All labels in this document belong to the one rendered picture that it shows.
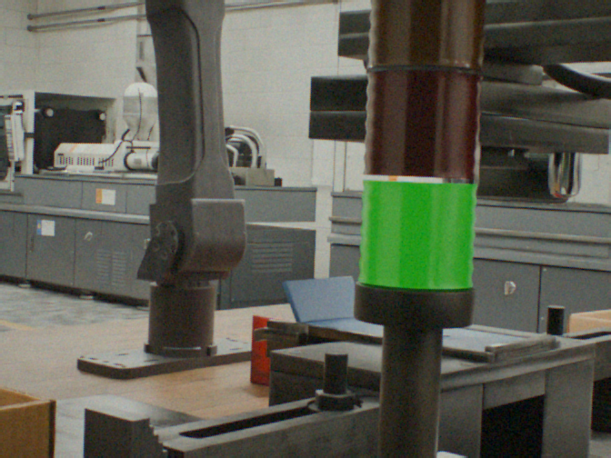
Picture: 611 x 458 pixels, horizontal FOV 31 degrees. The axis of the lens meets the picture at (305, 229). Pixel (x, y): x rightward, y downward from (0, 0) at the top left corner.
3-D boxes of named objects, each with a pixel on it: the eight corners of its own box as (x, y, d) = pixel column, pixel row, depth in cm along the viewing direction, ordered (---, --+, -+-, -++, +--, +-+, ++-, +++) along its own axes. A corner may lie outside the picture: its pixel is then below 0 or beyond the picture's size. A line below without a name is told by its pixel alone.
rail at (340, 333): (311, 363, 69) (313, 323, 69) (493, 397, 61) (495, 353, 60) (305, 363, 69) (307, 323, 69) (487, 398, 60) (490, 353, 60)
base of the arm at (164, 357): (280, 277, 109) (230, 271, 113) (125, 288, 93) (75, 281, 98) (277, 356, 109) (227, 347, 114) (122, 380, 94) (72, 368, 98)
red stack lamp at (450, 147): (405, 176, 39) (410, 82, 38) (499, 180, 36) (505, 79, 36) (339, 174, 36) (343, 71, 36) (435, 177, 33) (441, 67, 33)
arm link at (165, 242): (247, 222, 104) (207, 218, 108) (178, 222, 97) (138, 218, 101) (245, 287, 104) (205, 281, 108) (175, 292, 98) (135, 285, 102)
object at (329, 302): (346, 317, 76) (348, 275, 76) (543, 347, 66) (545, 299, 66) (279, 325, 71) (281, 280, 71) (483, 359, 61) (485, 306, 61)
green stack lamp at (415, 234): (402, 274, 39) (405, 181, 39) (495, 284, 36) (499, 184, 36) (335, 280, 36) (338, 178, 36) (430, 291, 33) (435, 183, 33)
